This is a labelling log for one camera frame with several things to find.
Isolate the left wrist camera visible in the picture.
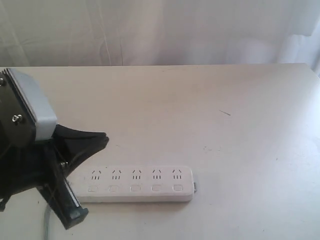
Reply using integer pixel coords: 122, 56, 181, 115
0, 68, 57, 148

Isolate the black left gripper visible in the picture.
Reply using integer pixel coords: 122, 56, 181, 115
0, 124, 109, 230

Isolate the white power strip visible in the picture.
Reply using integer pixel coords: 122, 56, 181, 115
68, 165, 196, 204

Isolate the white sheer curtain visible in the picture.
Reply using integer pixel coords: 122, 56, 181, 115
0, 0, 320, 74

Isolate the grey power cable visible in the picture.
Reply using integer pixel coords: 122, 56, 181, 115
42, 203, 54, 240

